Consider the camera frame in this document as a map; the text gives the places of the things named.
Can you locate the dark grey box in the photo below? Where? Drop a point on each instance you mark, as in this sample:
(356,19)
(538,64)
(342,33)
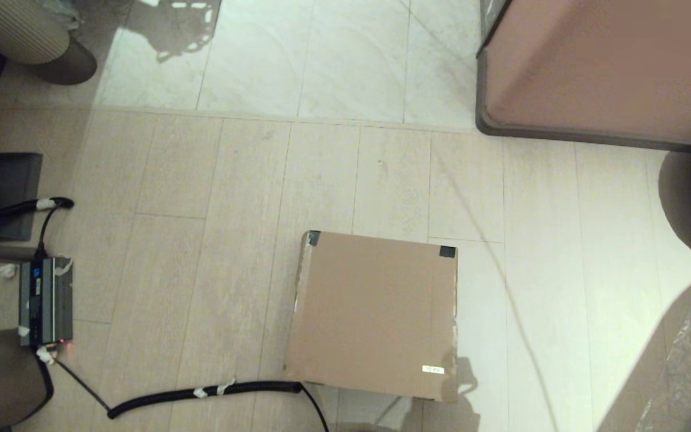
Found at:
(3,177)

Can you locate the brown cardboard shoe box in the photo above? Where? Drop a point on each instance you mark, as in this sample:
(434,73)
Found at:
(375,312)

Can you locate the small white paper scrap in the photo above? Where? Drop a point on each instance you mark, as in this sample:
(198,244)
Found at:
(5,270)

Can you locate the pink cabinet with grey base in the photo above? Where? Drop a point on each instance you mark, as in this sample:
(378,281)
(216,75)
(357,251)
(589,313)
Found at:
(609,60)

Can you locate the crumpled clear plastic bag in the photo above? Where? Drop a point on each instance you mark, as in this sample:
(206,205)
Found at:
(63,12)

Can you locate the ribbed beige round pouf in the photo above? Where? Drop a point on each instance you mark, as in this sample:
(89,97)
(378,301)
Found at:
(9,30)

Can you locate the small grey electronic device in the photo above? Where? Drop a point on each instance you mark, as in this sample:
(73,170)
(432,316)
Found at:
(45,300)

